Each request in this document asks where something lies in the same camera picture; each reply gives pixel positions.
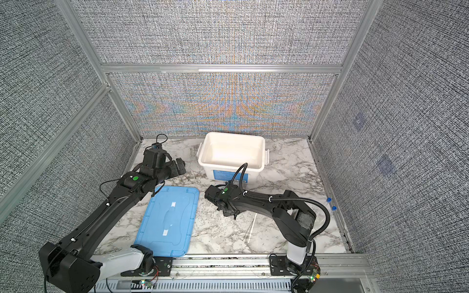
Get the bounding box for aluminium mounting rail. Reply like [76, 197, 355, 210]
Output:
[91, 253, 380, 293]

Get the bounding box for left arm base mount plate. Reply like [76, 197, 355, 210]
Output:
[120, 256, 173, 277]

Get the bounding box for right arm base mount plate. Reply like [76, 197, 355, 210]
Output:
[269, 254, 294, 277]

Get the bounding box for blue plastic bin lid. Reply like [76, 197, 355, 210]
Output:
[134, 186, 200, 258]

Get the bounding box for clear glass stirring rod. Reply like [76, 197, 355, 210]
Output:
[246, 214, 257, 244]

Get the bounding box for white plastic storage bin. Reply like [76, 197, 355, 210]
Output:
[197, 132, 270, 184]

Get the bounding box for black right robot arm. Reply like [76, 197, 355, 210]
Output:
[205, 184, 330, 274]

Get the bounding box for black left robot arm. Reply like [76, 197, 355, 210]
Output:
[39, 158, 186, 293]

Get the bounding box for blue capped test tube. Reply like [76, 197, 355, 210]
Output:
[326, 197, 332, 215]
[330, 206, 337, 219]

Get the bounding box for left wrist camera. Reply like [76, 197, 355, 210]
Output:
[140, 143, 167, 177]

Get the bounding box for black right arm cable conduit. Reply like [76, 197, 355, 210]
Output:
[228, 162, 331, 293]

